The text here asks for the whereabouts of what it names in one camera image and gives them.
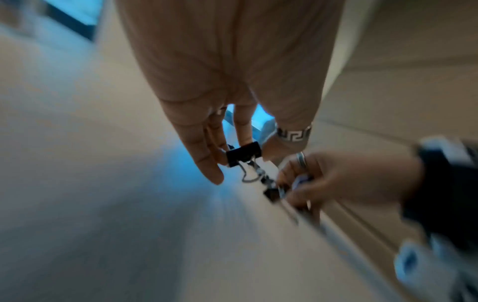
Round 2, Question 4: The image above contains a person's left hand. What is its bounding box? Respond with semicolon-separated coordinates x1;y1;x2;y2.
113;0;347;186

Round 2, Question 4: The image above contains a person's right hand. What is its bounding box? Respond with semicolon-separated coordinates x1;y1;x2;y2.
275;150;426;225

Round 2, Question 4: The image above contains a single black binder clip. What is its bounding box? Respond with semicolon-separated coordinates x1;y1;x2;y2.
225;140;264;183
262;174;286;204

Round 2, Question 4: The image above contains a right marker wristband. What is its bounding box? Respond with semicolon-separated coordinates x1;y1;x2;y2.
401;135;478;252

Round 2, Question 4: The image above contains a window with roller blind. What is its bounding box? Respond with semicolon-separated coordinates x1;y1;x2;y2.
36;0;100;40

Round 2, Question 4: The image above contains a silver patterned thumb ring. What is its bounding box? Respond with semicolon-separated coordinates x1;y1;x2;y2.
275;125;313;143

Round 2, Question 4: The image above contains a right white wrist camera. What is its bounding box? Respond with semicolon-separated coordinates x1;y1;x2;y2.
393;235;478;302

